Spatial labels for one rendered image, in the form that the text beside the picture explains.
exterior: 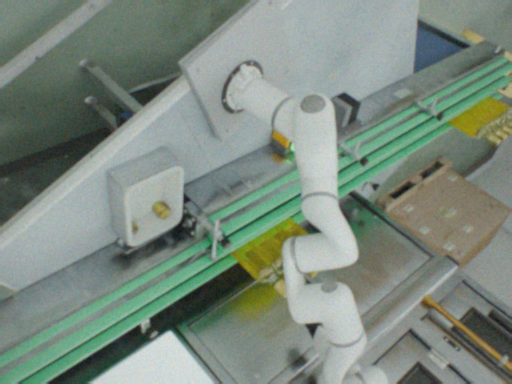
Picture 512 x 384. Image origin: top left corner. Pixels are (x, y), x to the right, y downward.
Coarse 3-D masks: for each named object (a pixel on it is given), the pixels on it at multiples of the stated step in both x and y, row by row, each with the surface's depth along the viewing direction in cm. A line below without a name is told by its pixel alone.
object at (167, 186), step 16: (160, 176) 130; (176, 176) 137; (128, 192) 126; (144, 192) 141; (160, 192) 146; (176, 192) 141; (128, 208) 129; (144, 208) 145; (176, 208) 145; (128, 224) 133; (144, 224) 145; (160, 224) 146; (128, 240) 137; (144, 240) 142
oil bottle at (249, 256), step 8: (240, 248) 156; (248, 248) 156; (256, 248) 156; (232, 256) 160; (240, 256) 156; (248, 256) 154; (256, 256) 154; (264, 256) 155; (248, 264) 154; (256, 264) 152; (264, 264) 152; (272, 264) 153; (256, 272) 153; (264, 272) 151; (272, 272) 152; (264, 280) 152
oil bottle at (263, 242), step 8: (256, 240) 159; (264, 240) 159; (272, 240) 160; (264, 248) 157; (272, 248) 157; (280, 248) 158; (272, 256) 155; (280, 256) 155; (280, 264) 154; (280, 272) 156
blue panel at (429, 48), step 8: (416, 32) 251; (424, 32) 252; (432, 32) 253; (416, 40) 245; (424, 40) 246; (432, 40) 247; (440, 40) 248; (416, 48) 239; (424, 48) 240; (432, 48) 241; (440, 48) 242; (448, 48) 243; (456, 48) 244; (416, 56) 234; (424, 56) 235; (432, 56) 236; (440, 56) 236; (448, 56) 237; (416, 64) 228; (424, 64) 229; (432, 64) 230; (416, 72) 223; (128, 112) 179
